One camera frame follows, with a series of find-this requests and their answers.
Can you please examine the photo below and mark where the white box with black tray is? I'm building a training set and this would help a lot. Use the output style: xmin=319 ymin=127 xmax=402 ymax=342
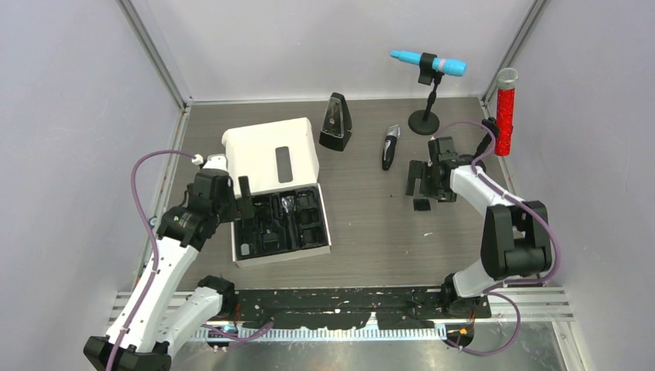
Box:
xmin=222 ymin=117 xmax=331 ymax=267

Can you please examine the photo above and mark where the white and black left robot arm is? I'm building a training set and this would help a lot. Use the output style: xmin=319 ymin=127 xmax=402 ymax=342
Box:
xmin=83 ymin=168 xmax=252 ymax=370

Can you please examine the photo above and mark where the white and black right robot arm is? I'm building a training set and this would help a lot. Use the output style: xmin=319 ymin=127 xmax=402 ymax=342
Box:
xmin=406 ymin=137 xmax=555 ymax=318

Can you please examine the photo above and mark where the black and silver hair clipper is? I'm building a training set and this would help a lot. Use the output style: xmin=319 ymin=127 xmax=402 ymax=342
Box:
xmin=382 ymin=124 xmax=401 ymax=171

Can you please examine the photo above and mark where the black stand of blue microphone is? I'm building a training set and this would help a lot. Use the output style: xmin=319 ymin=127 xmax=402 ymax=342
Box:
xmin=407 ymin=53 xmax=445 ymax=137

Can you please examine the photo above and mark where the black stand of red microphone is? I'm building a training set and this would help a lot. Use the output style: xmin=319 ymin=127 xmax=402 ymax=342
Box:
xmin=471 ymin=117 xmax=499 ymax=165

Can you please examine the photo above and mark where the black metronome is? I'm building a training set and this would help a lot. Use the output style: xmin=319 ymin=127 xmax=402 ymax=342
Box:
xmin=319 ymin=92 xmax=352 ymax=151

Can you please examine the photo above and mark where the blue microphone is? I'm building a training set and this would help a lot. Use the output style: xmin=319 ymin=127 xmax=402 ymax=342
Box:
xmin=390 ymin=50 xmax=467 ymax=77

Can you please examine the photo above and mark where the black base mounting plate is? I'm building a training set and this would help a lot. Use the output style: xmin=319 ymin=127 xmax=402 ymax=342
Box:
xmin=216 ymin=287 xmax=491 ymax=330

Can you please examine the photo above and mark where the red glitter microphone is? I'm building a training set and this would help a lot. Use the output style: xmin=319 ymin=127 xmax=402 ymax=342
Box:
xmin=494 ymin=67 xmax=518 ymax=157

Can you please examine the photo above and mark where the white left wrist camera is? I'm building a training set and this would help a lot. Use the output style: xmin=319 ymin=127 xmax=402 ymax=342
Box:
xmin=191 ymin=154 xmax=228 ymax=173

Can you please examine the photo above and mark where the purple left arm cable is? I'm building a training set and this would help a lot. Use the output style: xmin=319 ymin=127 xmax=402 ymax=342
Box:
xmin=104 ymin=149 xmax=275 ymax=371

